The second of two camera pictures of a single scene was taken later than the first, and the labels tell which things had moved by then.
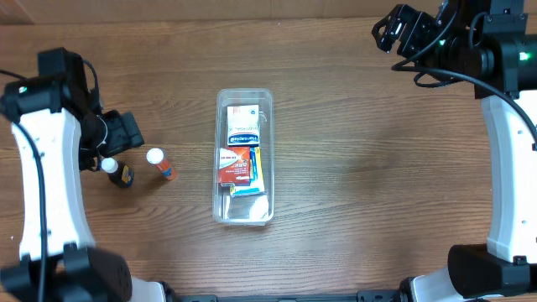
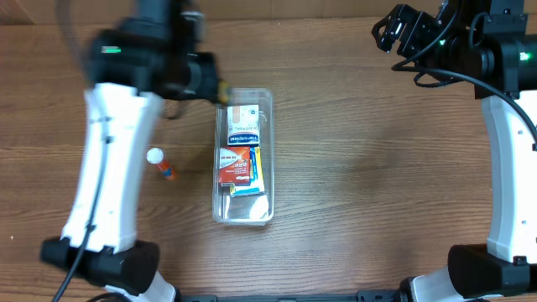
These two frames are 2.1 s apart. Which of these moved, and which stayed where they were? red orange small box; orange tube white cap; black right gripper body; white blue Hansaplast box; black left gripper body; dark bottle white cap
Moved: dark bottle white cap; black left gripper body
Stayed: black right gripper body; orange tube white cap; white blue Hansaplast box; red orange small box
